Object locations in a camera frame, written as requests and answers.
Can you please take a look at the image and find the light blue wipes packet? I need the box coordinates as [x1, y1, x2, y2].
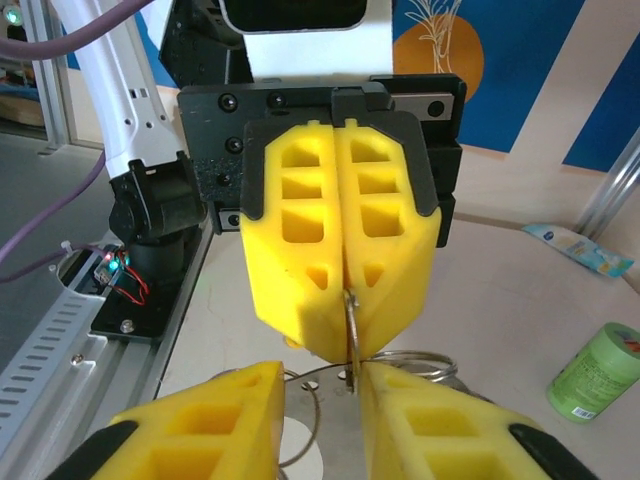
[522, 222, 634, 279]

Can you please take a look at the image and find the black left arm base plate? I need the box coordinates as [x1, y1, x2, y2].
[89, 244, 202, 344]

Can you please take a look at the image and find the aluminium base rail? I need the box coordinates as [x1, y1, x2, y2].
[0, 219, 217, 480]

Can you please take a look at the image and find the metal crescent keyring holder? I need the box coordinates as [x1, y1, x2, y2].
[209, 288, 497, 480]

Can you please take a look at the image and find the grey slotted cable duct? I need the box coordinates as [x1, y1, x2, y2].
[0, 287, 109, 436]

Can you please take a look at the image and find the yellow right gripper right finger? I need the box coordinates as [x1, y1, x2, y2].
[356, 361, 596, 480]

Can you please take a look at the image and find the grey metal frame upright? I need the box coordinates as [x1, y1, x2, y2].
[19, 22, 71, 157]

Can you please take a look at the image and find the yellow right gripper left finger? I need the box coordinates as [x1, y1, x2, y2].
[47, 359, 287, 480]

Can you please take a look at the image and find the green cylindrical bottle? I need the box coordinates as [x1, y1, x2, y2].
[545, 322, 640, 425]

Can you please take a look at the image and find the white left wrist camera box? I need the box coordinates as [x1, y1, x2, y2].
[219, 0, 394, 80]

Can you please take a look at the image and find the aluminium frame post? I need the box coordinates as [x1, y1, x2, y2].
[574, 144, 640, 239]

